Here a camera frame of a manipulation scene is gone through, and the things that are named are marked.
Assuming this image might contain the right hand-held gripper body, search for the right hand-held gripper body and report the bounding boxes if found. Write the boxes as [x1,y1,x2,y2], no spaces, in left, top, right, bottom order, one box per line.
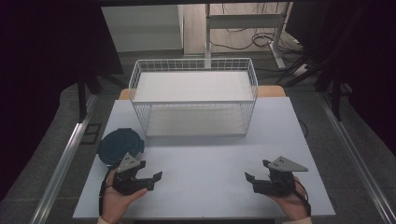
[252,155,309,198]

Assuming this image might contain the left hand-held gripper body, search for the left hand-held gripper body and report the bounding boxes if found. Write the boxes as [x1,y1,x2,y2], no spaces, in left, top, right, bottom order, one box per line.
[111,152,156,197]

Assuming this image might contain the white wire shelf rack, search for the white wire shelf rack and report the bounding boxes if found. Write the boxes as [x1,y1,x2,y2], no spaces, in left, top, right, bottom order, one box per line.
[128,57,259,138]

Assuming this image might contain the person's left hand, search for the person's left hand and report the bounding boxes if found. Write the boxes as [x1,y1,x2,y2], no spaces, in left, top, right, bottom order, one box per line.
[100,167,149,224]

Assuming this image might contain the person's right hand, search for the person's right hand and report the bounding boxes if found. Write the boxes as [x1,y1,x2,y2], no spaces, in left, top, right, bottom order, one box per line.
[270,176,310,222]

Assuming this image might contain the black floor grid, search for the black floor grid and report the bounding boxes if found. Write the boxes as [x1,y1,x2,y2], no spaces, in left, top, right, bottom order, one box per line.
[80,122,103,146]

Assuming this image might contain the wooden table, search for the wooden table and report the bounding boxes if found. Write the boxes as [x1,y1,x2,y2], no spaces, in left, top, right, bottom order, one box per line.
[118,85,287,101]

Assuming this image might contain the black metal stand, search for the black metal stand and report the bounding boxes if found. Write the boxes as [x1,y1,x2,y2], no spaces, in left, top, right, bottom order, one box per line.
[76,73,102,123]

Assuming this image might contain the white power strip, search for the white power strip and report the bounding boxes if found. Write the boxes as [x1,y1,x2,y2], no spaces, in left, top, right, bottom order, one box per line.
[291,63,312,77]

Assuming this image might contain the white cabinet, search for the white cabinet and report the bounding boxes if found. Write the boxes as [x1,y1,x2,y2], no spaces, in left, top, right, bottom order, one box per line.
[101,4,185,53]

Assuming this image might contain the dark curtain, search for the dark curtain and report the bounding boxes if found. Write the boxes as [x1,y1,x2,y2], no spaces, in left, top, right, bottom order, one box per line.
[284,0,396,157]
[0,0,125,200]

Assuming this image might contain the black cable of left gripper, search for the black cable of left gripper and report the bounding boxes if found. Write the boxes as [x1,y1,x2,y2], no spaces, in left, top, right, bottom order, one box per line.
[98,169,114,217]

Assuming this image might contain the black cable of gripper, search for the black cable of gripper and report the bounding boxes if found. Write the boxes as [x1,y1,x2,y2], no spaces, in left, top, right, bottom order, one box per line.
[292,179,313,217]
[98,169,114,217]

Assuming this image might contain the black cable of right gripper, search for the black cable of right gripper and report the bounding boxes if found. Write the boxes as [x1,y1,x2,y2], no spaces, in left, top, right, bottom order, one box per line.
[292,179,313,217]

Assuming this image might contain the silver metal rail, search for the silver metal rail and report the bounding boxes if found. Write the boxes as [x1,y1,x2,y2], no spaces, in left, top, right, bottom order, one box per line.
[28,93,100,224]
[317,92,396,224]

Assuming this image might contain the black cables on floor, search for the black cables on floor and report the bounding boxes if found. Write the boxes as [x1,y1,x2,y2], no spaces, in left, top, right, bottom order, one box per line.
[208,3,304,54]

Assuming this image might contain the white metal desk frame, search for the white metal desk frame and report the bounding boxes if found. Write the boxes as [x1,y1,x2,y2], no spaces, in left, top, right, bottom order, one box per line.
[204,2,293,70]

